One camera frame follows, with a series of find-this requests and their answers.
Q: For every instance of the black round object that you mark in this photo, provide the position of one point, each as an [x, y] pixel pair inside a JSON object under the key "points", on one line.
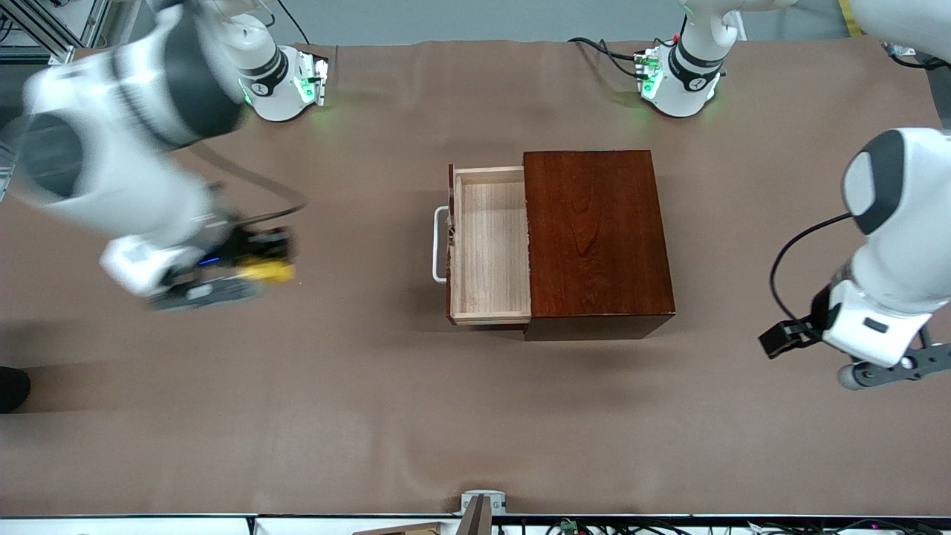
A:
{"points": [[11, 390]]}

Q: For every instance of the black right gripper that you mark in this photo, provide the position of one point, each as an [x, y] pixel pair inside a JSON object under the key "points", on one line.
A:
{"points": [[236, 246]]}

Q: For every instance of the brown wooden board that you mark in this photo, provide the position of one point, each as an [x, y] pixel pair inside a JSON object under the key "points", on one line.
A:
{"points": [[401, 530]]}

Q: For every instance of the silver aluminium frame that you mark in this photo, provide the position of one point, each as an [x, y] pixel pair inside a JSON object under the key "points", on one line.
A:
{"points": [[44, 30]]}

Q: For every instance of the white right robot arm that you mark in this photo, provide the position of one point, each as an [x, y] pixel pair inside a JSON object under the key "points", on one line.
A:
{"points": [[126, 171]]}

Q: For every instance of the brown slanted wooden post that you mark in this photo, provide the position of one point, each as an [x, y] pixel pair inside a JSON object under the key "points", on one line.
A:
{"points": [[475, 520]]}

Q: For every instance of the dark wooden drawer cabinet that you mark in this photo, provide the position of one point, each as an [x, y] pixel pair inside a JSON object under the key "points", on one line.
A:
{"points": [[594, 238]]}

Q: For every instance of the brown table cloth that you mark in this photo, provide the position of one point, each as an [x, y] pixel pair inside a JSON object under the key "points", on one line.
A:
{"points": [[297, 446]]}

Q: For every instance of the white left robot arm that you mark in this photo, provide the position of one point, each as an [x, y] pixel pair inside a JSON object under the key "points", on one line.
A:
{"points": [[899, 245]]}

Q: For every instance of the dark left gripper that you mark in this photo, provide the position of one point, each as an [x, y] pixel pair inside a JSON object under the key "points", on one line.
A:
{"points": [[819, 317]]}

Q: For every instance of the yellow wooden block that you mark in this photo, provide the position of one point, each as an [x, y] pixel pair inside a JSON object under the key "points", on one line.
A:
{"points": [[276, 273]]}

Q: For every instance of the grey metal mount bracket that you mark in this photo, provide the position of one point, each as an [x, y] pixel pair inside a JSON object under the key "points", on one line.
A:
{"points": [[496, 501]]}

